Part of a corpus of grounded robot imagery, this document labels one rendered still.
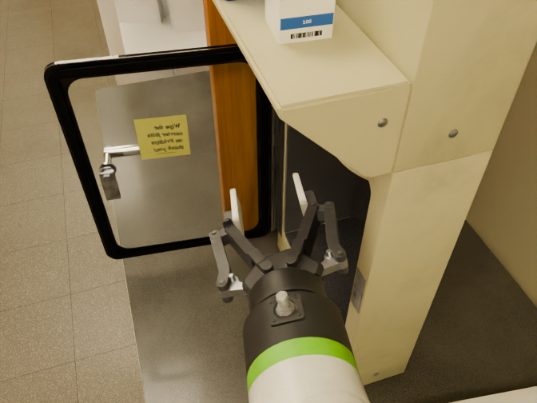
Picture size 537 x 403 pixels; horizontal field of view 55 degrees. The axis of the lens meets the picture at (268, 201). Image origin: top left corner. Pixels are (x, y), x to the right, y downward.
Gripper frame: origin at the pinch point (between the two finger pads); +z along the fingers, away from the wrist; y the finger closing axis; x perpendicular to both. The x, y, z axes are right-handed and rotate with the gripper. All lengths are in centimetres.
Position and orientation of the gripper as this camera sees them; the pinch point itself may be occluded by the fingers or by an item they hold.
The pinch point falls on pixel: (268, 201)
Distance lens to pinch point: 64.4
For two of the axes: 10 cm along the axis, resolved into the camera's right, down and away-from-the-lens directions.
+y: -9.7, 2.4, 0.4
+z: -1.1, -5.5, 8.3
